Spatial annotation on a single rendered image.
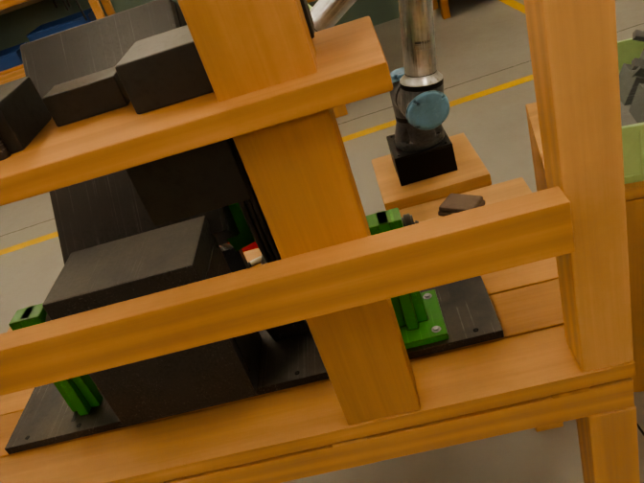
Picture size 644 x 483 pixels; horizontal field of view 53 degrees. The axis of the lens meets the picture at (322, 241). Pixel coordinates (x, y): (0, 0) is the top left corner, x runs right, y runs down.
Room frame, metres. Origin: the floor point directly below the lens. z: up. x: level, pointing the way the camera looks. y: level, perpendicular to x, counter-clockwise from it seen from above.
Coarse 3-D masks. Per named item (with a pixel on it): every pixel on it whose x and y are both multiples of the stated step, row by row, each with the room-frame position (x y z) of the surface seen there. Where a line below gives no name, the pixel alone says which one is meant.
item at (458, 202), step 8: (448, 200) 1.42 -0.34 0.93; (456, 200) 1.40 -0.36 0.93; (464, 200) 1.39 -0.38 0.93; (472, 200) 1.38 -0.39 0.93; (480, 200) 1.38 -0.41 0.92; (440, 208) 1.40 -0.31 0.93; (448, 208) 1.38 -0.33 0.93; (456, 208) 1.37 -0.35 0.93; (464, 208) 1.36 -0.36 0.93; (472, 208) 1.35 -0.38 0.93
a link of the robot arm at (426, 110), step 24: (408, 0) 1.62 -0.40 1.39; (408, 24) 1.62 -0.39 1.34; (432, 24) 1.62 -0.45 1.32; (408, 48) 1.63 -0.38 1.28; (432, 48) 1.62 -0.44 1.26; (408, 72) 1.63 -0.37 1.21; (432, 72) 1.62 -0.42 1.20; (408, 96) 1.62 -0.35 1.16; (432, 96) 1.58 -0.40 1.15; (408, 120) 1.61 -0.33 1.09; (432, 120) 1.59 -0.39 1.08
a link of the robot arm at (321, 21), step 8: (320, 0) 1.78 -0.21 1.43; (328, 0) 1.76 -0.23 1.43; (336, 0) 1.75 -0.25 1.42; (344, 0) 1.75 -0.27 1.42; (352, 0) 1.75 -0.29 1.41; (312, 8) 1.78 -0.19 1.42; (320, 8) 1.76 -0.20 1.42; (328, 8) 1.75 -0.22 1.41; (336, 8) 1.75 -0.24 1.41; (344, 8) 1.75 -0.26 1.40; (312, 16) 1.76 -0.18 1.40; (320, 16) 1.75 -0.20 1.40; (328, 16) 1.75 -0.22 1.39; (336, 16) 1.75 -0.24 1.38; (320, 24) 1.75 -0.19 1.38; (328, 24) 1.75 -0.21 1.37
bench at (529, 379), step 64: (512, 320) 0.98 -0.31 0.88; (320, 384) 0.99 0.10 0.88; (448, 384) 0.87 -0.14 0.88; (512, 384) 0.82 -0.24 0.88; (576, 384) 0.79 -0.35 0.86; (0, 448) 1.14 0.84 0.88; (64, 448) 1.06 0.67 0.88; (128, 448) 1.00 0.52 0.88; (192, 448) 0.94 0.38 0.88; (256, 448) 0.88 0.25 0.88; (320, 448) 0.87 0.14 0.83; (384, 448) 0.85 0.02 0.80
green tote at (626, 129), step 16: (624, 48) 1.95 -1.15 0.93; (640, 48) 1.93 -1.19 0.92; (624, 128) 1.42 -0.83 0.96; (640, 128) 1.40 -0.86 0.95; (624, 144) 1.42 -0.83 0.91; (640, 144) 1.40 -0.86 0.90; (624, 160) 1.42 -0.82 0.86; (640, 160) 1.41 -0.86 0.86; (624, 176) 1.42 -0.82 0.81; (640, 176) 1.41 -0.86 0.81
